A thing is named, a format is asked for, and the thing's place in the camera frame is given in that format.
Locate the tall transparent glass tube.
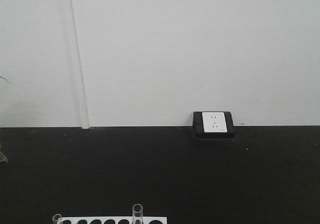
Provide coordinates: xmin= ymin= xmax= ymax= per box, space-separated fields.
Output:
xmin=132 ymin=204 xmax=143 ymax=224

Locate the white test tube rack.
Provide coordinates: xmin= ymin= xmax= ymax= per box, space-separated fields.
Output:
xmin=58 ymin=216 xmax=168 ymax=224

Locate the short transparent glass tube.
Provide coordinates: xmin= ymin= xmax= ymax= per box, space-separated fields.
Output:
xmin=52 ymin=214 xmax=63 ymax=224

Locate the white socket on black base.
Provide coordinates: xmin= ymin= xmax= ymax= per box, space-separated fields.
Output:
xmin=192 ymin=111 xmax=235 ymax=139

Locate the white wall cable conduit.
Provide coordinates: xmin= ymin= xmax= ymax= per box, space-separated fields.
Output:
xmin=66 ymin=0 xmax=91 ymax=129

